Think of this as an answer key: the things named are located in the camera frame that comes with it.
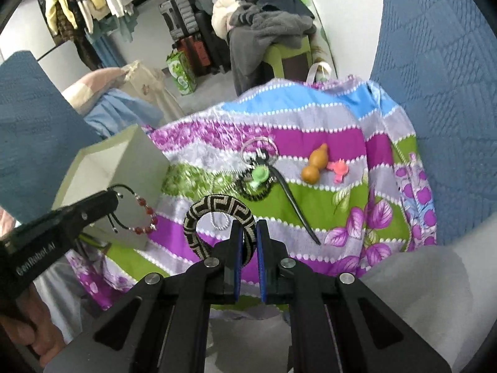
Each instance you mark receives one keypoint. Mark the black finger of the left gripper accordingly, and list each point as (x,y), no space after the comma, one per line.
(74,218)

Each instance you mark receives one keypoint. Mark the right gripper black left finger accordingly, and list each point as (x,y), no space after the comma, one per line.
(161,324)

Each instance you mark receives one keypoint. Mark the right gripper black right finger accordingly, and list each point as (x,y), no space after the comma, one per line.
(337,323)

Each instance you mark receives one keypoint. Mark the white cardboard box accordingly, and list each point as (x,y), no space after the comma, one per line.
(130,162)

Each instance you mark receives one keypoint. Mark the pink plastic hair clip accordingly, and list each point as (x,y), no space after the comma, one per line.
(340,169)

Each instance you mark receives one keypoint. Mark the black hair stick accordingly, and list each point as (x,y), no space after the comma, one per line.
(281,180)

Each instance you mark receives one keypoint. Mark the orange gourd ornament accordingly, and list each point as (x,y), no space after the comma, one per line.
(317,162)

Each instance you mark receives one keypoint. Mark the silver hoop keychain charm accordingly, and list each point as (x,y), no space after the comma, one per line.
(259,151)

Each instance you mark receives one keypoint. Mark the person's left hand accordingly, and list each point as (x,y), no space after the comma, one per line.
(34,328)

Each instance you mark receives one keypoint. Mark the blue knitted left sleeve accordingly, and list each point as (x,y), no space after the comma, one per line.
(41,134)

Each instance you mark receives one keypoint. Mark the blue knitted sleeve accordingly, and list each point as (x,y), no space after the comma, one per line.
(41,134)
(437,59)

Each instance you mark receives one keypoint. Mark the light blue bedsheet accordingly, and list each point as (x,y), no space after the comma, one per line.
(115,110)

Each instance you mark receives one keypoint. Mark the pink beige pillow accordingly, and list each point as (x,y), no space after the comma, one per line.
(84,94)

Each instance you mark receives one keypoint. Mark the colourful striped floral cloth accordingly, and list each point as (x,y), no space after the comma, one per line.
(383,207)

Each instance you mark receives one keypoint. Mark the green shopping bag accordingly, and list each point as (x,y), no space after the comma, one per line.
(180,70)

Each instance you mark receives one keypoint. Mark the red black suitcase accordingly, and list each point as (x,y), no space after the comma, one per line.
(199,57)

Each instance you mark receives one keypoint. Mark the grey hard suitcase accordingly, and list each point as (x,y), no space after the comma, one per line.
(179,16)

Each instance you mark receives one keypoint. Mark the grey fleece garment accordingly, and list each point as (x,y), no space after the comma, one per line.
(253,31)

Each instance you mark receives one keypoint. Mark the green plastic stool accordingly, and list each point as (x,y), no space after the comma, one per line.
(281,61)

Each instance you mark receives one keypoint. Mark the cream white padded coat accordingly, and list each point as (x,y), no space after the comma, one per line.
(222,12)

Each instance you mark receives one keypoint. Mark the blue knitted right sleeve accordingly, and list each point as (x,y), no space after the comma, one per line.
(437,59)

